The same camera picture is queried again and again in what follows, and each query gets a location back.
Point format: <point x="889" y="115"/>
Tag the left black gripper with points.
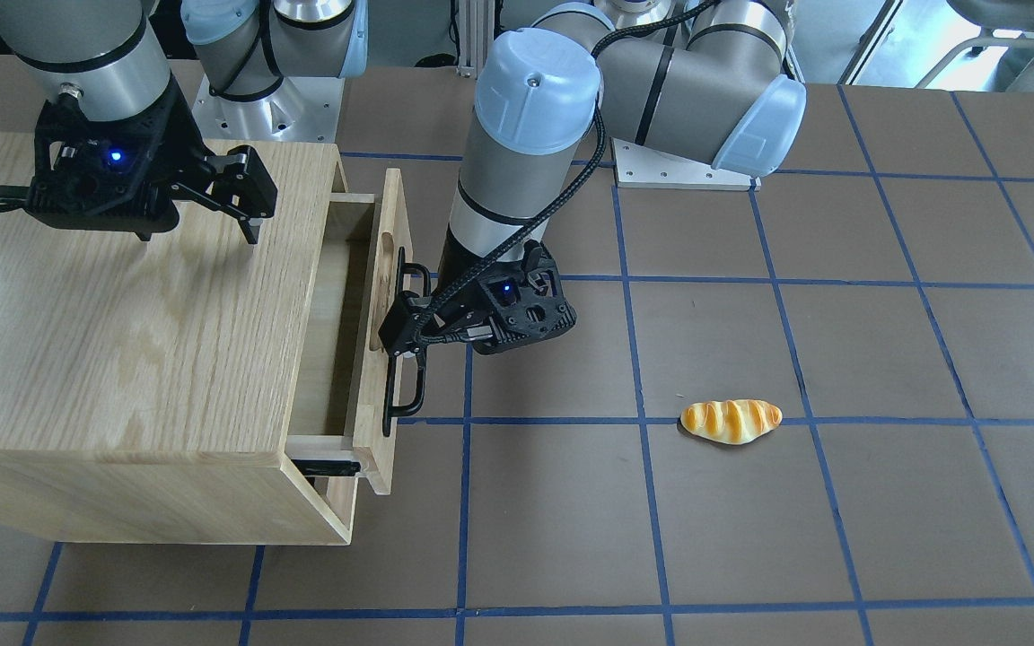
<point x="456" y="254"/>

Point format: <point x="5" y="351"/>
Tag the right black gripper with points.
<point x="181" y="133"/>

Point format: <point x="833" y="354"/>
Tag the black drawer handle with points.
<point x="412" y="291"/>

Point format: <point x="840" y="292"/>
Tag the wooden drawer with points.
<point x="343" y="393"/>

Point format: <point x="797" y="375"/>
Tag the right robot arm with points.
<point x="107" y="55"/>

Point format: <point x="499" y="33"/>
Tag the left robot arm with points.
<point x="707" y="85"/>

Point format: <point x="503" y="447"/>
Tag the wooden drawer cabinet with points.
<point x="146" y="388"/>

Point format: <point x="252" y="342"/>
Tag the toy bread roll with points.
<point x="731" y="422"/>

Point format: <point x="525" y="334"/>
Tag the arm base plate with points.
<point x="303" y="109"/>
<point x="639" y="167"/>

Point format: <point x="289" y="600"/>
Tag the aluminium frame post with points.
<point x="476" y="27"/>

